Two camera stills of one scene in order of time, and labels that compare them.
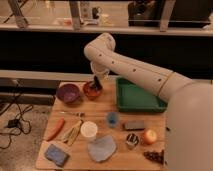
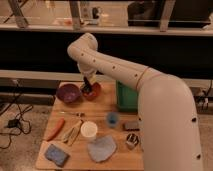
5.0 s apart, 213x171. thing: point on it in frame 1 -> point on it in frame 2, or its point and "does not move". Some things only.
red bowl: x=91 y=93 does not move
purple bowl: x=68 y=93 does not move
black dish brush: x=96 y=85 -> x=87 y=87
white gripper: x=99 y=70 -> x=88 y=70
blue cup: x=112 y=119 does not move
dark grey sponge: x=133 y=125 does not move
